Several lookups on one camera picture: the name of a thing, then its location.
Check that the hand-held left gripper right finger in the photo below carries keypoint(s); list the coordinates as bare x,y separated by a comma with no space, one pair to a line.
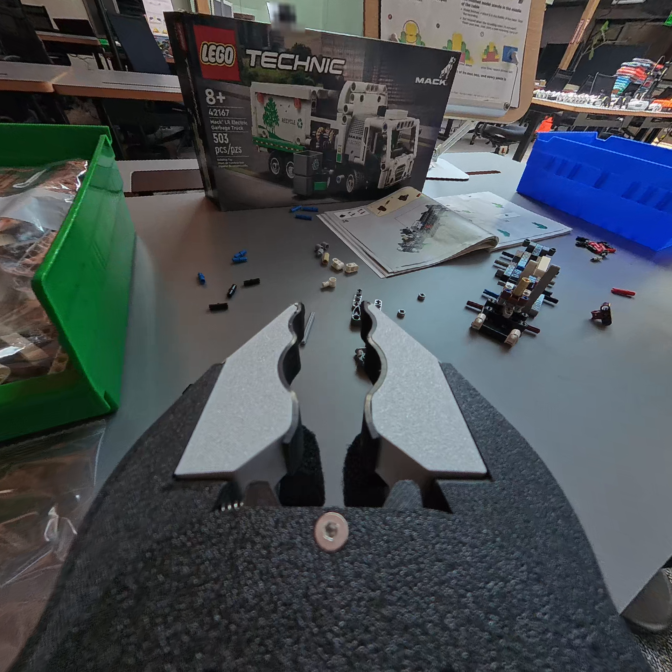
420,414

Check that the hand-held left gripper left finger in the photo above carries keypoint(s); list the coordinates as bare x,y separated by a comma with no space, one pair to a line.
246,409

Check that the small black lego piece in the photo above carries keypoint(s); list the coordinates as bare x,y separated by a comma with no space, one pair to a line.
360,357

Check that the grey lego axle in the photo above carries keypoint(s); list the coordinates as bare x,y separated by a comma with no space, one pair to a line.
307,328

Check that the black lego connector with holes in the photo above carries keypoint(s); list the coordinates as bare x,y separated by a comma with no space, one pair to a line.
357,307

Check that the lego truck chassis assembly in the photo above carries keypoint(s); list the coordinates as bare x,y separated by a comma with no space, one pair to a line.
512,309

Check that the grey lego connector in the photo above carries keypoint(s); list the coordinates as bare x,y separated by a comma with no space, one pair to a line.
321,248

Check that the lego instruction booklet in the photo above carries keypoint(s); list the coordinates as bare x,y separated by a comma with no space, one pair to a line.
420,236

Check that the dark red lego connector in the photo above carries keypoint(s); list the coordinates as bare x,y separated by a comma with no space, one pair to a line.
602,313

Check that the clear bag of lego parts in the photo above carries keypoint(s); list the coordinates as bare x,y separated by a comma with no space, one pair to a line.
31,236

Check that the lego truck set box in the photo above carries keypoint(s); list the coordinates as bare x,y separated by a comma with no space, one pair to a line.
315,105

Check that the green plastic bin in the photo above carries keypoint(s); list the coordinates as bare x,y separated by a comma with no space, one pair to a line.
84,294

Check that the empty clear plastic bag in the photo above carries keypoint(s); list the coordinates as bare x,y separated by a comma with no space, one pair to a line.
36,498

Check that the pile of red black pins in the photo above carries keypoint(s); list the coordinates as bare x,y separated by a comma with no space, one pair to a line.
593,245

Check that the black office chair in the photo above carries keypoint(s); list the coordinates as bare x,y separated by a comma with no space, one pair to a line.
496,134

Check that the blue plastic bin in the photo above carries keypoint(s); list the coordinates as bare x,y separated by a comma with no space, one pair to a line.
603,183

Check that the grey blurred object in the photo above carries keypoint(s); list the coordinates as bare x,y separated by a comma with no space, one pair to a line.
651,603

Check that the wooden table with small parts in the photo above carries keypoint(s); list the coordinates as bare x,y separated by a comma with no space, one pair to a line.
603,113

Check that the row of small parts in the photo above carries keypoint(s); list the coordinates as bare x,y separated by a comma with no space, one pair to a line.
577,97

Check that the wooden background table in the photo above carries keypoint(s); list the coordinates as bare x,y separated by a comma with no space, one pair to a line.
105,84

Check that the instruction poster on wooden board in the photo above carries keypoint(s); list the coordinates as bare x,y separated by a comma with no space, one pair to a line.
451,52

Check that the stack of colourful items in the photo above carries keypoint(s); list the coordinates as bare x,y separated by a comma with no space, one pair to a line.
638,76

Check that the green plant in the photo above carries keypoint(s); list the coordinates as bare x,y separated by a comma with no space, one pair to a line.
596,44

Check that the white stand with base plate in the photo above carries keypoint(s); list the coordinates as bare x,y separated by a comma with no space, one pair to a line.
446,170

